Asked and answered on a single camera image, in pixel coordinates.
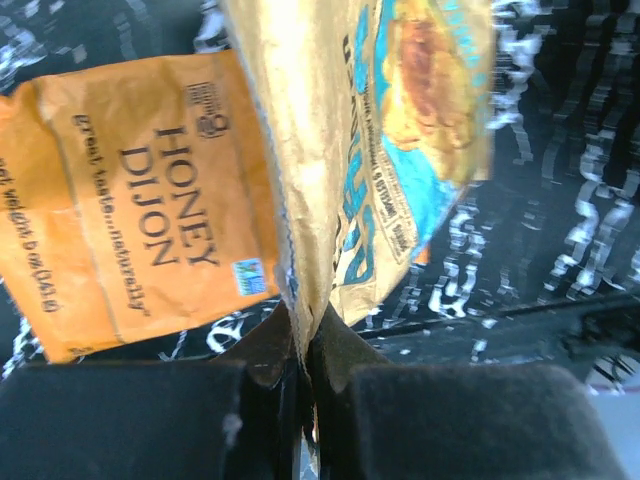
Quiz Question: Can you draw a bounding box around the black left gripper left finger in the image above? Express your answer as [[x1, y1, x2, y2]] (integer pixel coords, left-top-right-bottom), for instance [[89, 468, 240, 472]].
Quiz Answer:
[[1, 305, 302, 479]]

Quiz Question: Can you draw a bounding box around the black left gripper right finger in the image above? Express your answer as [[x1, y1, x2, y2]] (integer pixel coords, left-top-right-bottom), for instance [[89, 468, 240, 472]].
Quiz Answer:
[[309, 308, 625, 479]]

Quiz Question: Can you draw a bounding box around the orange honey dijon chips bag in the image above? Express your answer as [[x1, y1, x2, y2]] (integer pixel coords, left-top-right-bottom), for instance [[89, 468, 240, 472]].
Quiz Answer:
[[1, 51, 282, 363]]

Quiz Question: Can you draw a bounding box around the gold chips bag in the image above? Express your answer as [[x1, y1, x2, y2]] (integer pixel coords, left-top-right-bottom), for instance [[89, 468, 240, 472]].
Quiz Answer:
[[222, 1, 495, 356]]

